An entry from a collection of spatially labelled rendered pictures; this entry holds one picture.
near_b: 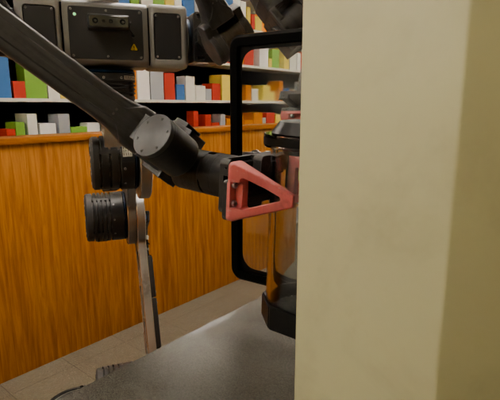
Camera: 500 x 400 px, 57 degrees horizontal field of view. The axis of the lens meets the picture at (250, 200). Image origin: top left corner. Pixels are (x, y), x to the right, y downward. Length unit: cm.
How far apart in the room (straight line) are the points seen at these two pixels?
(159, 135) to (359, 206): 30
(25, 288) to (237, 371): 191
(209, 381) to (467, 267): 40
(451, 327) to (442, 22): 19
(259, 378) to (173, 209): 232
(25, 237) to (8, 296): 28
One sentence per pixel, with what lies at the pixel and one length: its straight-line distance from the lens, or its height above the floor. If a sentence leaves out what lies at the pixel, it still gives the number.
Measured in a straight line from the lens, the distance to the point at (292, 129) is 49.
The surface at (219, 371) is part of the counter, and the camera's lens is 65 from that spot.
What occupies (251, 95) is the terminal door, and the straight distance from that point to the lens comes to 73.
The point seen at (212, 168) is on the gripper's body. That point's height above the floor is 121.
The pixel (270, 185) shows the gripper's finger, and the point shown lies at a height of 120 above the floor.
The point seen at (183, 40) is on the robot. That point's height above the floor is 144.
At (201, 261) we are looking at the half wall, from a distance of 316.
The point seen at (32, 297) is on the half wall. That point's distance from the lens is 251.
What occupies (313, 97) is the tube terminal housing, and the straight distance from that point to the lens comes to 33.
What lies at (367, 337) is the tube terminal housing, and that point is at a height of 112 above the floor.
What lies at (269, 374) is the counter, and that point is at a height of 94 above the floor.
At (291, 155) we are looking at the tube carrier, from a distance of 48.
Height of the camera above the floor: 128
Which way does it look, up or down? 12 degrees down
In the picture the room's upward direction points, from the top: straight up
